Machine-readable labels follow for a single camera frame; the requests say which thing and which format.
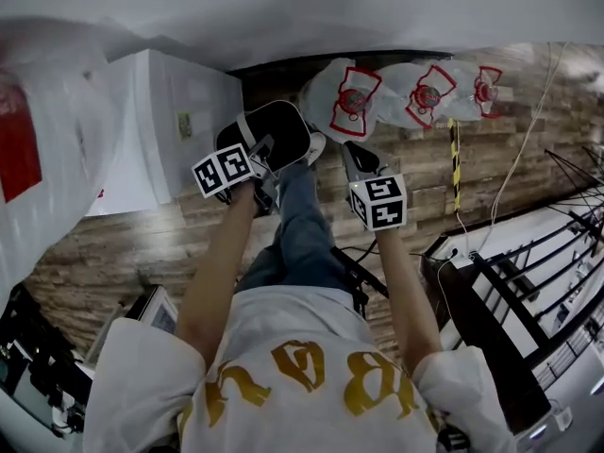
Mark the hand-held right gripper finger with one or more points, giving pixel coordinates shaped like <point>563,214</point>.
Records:
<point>368,158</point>
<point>348,157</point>

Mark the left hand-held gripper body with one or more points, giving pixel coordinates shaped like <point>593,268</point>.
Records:
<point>222,170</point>

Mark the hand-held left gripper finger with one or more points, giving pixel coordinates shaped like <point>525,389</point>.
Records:
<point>264,147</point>

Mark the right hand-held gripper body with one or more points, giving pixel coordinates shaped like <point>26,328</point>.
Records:
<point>378,201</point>

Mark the person's right forearm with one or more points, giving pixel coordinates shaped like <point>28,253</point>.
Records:
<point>403,295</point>

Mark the person's left forearm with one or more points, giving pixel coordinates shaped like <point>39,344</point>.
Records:
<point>212,272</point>

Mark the wooden floor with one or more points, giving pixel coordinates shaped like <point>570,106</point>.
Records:
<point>415,158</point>

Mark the person's white shoe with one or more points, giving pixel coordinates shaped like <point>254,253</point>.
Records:
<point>317,147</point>

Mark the white plastic bag red print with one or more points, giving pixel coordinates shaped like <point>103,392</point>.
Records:
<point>422,95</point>
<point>347,99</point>
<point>481,93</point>

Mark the white cabinet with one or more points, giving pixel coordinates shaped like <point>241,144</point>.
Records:
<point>184,121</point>

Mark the person's blue jeans leg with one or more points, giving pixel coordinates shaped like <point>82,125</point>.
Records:
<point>302,234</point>

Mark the yellow black striped tape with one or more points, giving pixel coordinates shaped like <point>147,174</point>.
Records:
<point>455,163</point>

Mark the white power strip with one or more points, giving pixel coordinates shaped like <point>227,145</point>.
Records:
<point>462,258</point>

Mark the grey laptop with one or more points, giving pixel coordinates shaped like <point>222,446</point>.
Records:
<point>156,310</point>

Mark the large white bag red label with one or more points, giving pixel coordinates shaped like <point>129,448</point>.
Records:
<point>52,149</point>

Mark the black metal rack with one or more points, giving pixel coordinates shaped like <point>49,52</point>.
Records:
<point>552,262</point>

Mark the person's white printed t-shirt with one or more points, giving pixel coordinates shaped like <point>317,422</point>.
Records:
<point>292,375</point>

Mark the black equipment stand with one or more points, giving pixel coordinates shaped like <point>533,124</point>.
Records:
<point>42,361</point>

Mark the black folding frame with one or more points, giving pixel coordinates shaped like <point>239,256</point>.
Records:
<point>361,276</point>

